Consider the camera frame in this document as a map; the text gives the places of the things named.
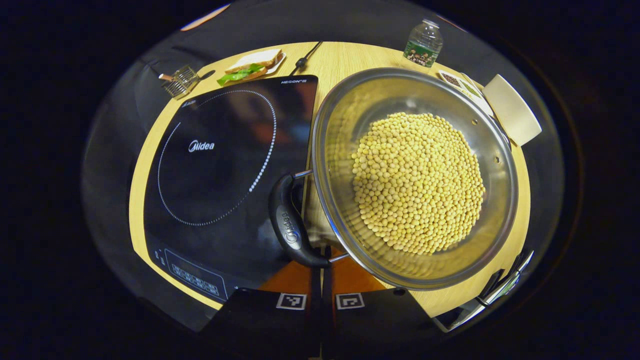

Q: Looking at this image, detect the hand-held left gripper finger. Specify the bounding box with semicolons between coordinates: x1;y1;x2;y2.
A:
322;247;441;360
200;250;322;360

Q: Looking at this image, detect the pile of soybeans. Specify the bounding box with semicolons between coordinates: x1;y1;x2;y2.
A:
351;112;487;256

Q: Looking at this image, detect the black induction cooktop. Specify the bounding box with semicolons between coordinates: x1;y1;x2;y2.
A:
143;75;319;303

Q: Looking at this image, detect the stainless steel pot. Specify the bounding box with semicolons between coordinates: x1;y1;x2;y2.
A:
268;67;519;292

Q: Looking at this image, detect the white plate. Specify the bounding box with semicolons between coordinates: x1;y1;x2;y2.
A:
225;50;287;83

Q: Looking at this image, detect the sandwich with lettuce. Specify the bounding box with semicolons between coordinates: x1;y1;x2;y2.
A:
216;48;284;86

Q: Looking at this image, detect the white divided dish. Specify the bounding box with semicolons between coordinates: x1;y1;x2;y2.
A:
439;70;494;117

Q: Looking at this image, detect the white toaster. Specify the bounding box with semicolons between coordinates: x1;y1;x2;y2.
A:
481;74;543;147

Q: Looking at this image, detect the clear plastic water bottle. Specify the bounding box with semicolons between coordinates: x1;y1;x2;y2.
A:
403;19;444;68

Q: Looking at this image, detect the black cable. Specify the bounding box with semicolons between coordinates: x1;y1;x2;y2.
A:
289;41;323;77

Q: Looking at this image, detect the wire basket with handle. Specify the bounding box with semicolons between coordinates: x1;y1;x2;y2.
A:
159;65;217;99

